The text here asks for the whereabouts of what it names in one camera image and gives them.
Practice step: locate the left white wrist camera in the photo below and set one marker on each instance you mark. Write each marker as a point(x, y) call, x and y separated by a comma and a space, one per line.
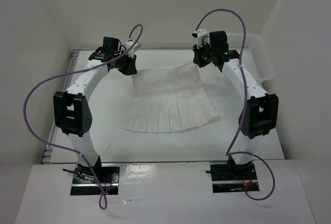
point(132, 46)

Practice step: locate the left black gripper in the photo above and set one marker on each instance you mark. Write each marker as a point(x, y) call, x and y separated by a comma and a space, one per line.
point(131, 69)

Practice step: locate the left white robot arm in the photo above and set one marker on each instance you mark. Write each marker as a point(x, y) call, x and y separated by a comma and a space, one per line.
point(71, 109)

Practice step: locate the white plastic mesh basket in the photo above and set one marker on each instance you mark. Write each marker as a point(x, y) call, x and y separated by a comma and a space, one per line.
point(257, 59)

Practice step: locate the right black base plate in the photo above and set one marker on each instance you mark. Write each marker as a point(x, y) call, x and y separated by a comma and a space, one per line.
point(225, 181)

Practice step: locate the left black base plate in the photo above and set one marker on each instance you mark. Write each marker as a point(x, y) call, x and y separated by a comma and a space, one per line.
point(85, 184)

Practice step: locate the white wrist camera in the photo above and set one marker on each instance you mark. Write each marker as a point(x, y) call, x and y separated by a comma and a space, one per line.
point(132, 46)
point(199, 35)

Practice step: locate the white pleated skirt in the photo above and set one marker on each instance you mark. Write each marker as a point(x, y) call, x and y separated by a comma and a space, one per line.
point(169, 100)

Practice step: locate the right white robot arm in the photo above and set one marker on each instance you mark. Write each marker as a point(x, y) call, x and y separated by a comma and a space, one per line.
point(259, 114)

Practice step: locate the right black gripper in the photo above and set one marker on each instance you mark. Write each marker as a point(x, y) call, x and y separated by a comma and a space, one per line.
point(197, 59)

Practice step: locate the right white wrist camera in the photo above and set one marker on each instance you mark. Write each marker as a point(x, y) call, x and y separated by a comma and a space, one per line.
point(199, 35)

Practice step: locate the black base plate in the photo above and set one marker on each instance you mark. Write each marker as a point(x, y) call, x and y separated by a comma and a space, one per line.
point(85, 184)
point(225, 181)

